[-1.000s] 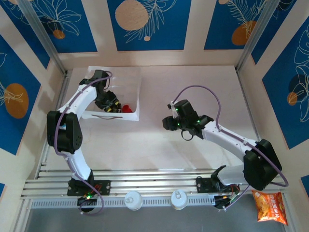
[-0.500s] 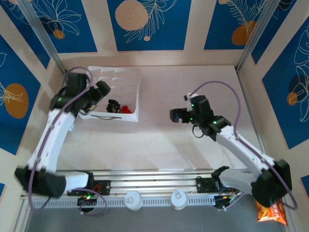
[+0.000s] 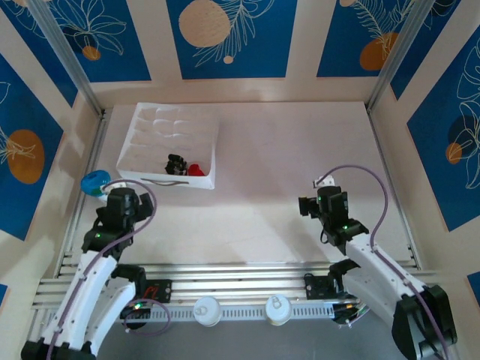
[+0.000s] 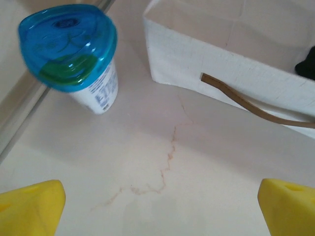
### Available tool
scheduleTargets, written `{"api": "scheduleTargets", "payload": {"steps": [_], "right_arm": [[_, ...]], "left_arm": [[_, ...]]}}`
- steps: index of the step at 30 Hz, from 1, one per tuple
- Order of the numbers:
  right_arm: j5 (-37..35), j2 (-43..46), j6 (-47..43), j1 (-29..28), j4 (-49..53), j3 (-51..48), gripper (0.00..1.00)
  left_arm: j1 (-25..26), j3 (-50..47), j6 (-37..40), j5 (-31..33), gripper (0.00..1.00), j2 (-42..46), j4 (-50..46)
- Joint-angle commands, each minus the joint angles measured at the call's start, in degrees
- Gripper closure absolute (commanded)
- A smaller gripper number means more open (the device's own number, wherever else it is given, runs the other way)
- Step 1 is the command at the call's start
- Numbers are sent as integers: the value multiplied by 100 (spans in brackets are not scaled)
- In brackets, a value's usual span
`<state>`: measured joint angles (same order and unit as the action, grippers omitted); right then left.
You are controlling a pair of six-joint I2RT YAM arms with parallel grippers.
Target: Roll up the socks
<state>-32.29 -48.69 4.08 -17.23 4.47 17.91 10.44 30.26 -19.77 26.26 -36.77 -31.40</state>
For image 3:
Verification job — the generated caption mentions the black controller board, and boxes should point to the black controller board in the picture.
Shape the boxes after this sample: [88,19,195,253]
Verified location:
[331,299,371,326]
[121,299,155,323]

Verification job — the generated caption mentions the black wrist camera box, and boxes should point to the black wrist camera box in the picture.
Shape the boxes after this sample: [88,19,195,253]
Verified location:
[298,194,320,219]
[138,193,157,223]

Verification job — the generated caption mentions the black white patterned sock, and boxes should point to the black white patterned sock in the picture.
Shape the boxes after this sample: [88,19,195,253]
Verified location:
[164,153,188,176]

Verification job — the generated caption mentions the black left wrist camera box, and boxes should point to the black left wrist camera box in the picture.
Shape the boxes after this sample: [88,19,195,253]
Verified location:
[138,193,157,223]

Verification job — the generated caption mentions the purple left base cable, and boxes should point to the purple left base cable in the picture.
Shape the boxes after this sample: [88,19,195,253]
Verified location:
[123,299,172,335]

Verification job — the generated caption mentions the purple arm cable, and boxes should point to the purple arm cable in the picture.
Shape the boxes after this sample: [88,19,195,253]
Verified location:
[44,179,158,360]
[318,166,451,360]

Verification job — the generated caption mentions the white slotted cable duct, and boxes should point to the white slotted cable duct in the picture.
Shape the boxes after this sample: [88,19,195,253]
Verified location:
[48,304,335,324]

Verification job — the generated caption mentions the white bottle cap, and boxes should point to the white bottle cap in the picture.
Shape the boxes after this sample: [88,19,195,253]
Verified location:
[265,295,293,326]
[193,295,221,326]

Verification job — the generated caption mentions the aluminium side rail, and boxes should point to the aluminium side rail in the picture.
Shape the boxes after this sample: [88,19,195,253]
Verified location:
[366,106,420,270]
[54,110,110,278]

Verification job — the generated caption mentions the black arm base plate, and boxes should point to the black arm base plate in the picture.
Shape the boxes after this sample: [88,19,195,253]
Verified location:
[144,279,173,303]
[304,275,337,301]

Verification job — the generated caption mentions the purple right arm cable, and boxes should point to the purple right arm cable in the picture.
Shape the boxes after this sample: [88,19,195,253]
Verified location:
[318,166,451,360]

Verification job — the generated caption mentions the brown leather box handle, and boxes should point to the brown leather box handle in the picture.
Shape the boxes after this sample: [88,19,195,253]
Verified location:
[140,178,190,187]

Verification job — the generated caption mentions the white fabric organizer box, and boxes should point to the white fabric organizer box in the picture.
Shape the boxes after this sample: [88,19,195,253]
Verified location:
[115,101,221,191]

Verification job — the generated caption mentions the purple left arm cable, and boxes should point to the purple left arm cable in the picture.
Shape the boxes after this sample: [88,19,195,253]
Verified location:
[44,179,158,360]

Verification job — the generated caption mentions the aluminium frame post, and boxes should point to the aluminium frame post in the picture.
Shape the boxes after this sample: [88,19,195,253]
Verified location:
[28,0,104,116]
[367,0,442,112]

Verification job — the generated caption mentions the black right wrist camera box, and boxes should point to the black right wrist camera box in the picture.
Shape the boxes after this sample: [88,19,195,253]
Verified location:
[298,194,320,219]

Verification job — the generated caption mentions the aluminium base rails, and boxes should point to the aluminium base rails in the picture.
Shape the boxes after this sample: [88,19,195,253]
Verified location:
[31,262,449,312]

